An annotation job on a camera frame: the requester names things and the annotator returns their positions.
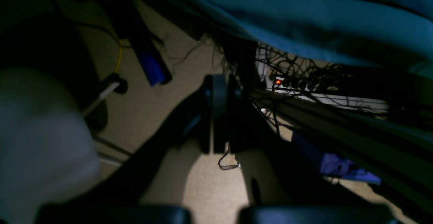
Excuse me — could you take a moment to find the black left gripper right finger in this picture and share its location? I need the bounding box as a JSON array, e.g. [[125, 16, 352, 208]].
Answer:
[[213, 75, 396, 224]]

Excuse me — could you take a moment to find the white and black shoe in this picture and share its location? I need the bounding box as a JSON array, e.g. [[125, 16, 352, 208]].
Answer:
[[0, 68, 101, 224]]

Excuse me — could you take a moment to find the teal table cloth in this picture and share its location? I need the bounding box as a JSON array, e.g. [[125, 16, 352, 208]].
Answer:
[[173, 0, 433, 78]]

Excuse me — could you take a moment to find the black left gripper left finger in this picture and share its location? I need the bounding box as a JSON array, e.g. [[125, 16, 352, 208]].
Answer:
[[37, 75, 214, 224]]

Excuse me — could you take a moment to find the white power strip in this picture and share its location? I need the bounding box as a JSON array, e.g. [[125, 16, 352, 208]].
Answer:
[[256, 59, 389, 114]]

